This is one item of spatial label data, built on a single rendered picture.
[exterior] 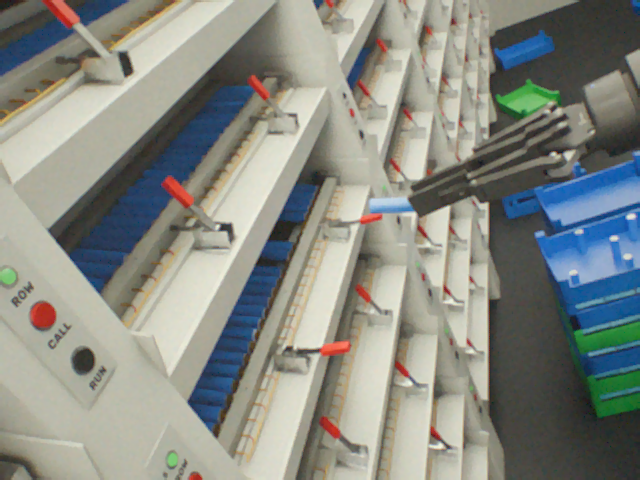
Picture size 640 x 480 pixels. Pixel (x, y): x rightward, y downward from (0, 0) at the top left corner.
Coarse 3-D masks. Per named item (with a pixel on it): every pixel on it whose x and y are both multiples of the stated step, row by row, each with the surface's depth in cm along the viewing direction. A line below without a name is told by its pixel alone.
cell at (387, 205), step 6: (384, 198) 68; (390, 198) 67; (396, 198) 67; (402, 198) 67; (372, 204) 68; (378, 204) 67; (384, 204) 67; (390, 204) 67; (396, 204) 67; (402, 204) 67; (408, 204) 66; (372, 210) 68; (378, 210) 68; (384, 210) 67; (390, 210) 67; (396, 210) 67; (402, 210) 67; (408, 210) 67; (414, 210) 66
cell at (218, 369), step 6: (210, 366) 69; (216, 366) 69; (222, 366) 69; (228, 366) 69; (234, 366) 69; (240, 366) 69; (204, 372) 69; (210, 372) 69; (216, 372) 69; (222, 372) 69; (228, 372) 68; (234, 372) 68; (234, 378) 68
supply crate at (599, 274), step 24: (624, 216) 140; (552, 240) 145; (600, 240) 143; (624, 240) 140; (552, 264) 144; (576, 264) 140; (600, 264) 137; (576, 288) 128; (600, 288) 128; (624, 288) 128
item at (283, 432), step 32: (320, 160) 102; (352, 160) 100; (352, 192) 101; (352, 256) 89; (320, 288) 81; (320, 320) 76; (288, 384) 68; (320, 384) 73; (288, 416) 65; (256, 448) 62; (288, 448) 61
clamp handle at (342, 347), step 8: (328, 344) 67; (336, 344) 67; (344, 344) 66; (296, 352) 69; (304, 352) 69; (312, 352) 68; (320, 352) 67; (328, 352) 67; (336, 352) 66; (344, 352) 66
